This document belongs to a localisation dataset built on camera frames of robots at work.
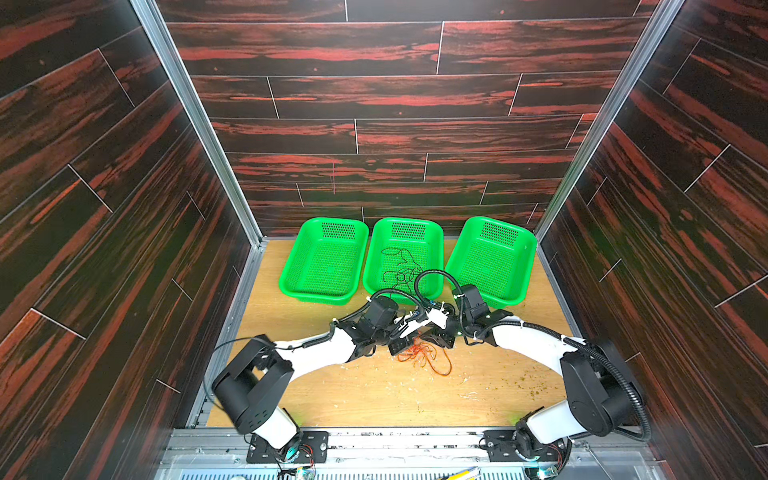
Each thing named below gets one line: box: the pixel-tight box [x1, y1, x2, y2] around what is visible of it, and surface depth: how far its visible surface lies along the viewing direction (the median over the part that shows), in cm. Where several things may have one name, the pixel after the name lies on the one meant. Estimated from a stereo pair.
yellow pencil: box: [441, 466, 481, 480], surface depth 71 cm
